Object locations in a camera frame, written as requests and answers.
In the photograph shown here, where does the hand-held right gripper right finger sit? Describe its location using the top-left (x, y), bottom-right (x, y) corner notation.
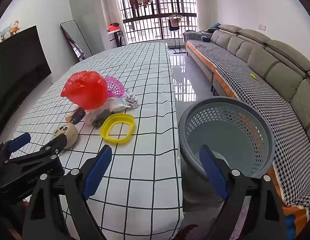
top-left (199, 144), bottom-right (288, 240)

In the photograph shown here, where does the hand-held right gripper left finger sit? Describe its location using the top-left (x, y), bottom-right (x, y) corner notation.
top-left (22, 144), bottom-right (113, 240)

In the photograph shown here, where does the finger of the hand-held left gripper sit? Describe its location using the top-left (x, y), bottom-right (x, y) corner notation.
top-left (10, 134), bottom-right (67, 165)
top-left (0, 132), bottom-right (32, 159)

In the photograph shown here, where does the beige round soft toy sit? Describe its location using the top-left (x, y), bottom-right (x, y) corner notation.
top-left (52, 123), bottom-right (79, 148)

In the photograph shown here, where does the dark small toy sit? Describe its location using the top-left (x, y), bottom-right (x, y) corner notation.
top-left (66, 107), bottom-right (87, 125)

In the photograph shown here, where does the yellow oval plastic frame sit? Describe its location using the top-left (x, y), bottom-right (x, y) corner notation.
top-left (100, 113), bottom-right (135, 145)

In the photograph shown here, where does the grey perforated plastic basket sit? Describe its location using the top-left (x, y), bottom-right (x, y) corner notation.
top-left (178, 97), bottom-right (276, 180)

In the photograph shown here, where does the red plastic bag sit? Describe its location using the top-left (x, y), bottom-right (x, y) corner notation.
top-left (61, 71), bottom-right (108, 110)

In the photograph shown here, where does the white and blue packet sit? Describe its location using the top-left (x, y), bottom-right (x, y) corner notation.
top-left (105, 97), bottom-right (132, 113)

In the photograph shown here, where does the pink plastic shuttlecock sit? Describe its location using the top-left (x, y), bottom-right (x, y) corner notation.
top-left (104, 76), bottom-right (125, 98)

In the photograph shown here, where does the black television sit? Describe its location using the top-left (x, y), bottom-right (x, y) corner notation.
top-left (0, 25), bottom-right (52, 135)

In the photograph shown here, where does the houndstooth sofa cover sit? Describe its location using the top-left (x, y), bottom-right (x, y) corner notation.
top-left (183, 31), bottom-right (310, 210)

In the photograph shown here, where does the white checked tablecloth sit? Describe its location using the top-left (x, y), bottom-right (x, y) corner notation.
top-left (13, 42), bottom-right (184, 240)

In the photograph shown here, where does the standing mirror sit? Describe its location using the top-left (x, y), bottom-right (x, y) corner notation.
top-left (60, 20), bottom-right (93, 61)

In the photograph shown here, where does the orange and white plush toy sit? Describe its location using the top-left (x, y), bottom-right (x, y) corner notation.
top-left (10, 19), bottom-right (21, 35)

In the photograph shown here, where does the grey fabric sofa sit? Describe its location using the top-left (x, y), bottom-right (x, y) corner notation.
top-left (182, 24), bottom-right (310, 230)

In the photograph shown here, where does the black garment stand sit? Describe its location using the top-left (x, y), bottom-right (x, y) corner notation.
top-left (167, 12), bottom-right (187, 54)

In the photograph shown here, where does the brown hanging garment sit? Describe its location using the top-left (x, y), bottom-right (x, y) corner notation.
top-left (169, 17), bottom-right (180, 32)

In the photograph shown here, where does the black window grille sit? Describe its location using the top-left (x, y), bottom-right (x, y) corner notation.
top-left (116, 0), bottom-right (197, 46)

